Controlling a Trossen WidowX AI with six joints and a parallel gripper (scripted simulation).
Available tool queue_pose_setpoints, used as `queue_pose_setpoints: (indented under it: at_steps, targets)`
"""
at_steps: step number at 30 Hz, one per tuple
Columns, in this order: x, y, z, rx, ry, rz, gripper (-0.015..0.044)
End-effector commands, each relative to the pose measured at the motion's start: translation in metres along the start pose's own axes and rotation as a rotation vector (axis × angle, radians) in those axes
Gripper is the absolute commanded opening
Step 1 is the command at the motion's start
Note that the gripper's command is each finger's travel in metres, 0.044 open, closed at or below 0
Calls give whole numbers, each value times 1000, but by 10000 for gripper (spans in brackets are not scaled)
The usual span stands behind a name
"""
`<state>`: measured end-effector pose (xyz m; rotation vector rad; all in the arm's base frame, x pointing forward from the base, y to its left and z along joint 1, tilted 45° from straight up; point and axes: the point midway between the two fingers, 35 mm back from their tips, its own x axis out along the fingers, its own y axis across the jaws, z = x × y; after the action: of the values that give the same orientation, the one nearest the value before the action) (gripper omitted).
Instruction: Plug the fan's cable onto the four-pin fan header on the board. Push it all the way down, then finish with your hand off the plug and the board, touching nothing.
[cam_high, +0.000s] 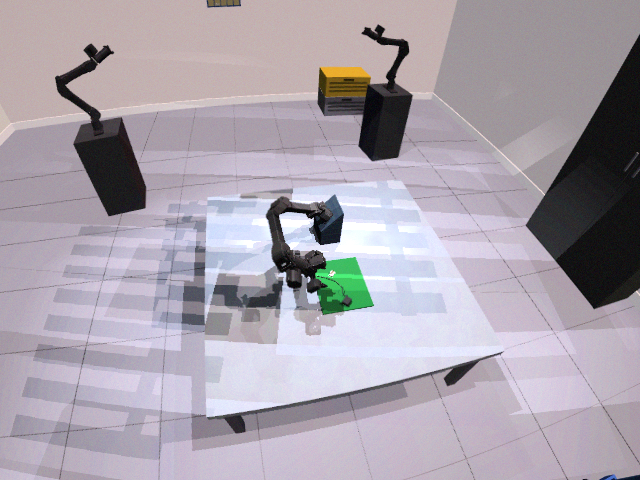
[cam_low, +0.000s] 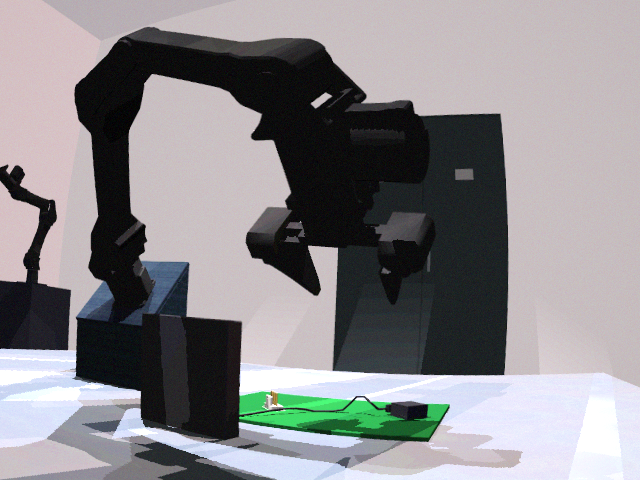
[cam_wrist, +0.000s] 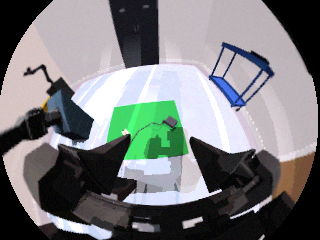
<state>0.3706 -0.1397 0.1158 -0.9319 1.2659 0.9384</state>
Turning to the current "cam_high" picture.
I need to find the green circuit board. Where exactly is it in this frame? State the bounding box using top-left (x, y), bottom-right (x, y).
top-left (315, 257), bottom-right (374, 315)

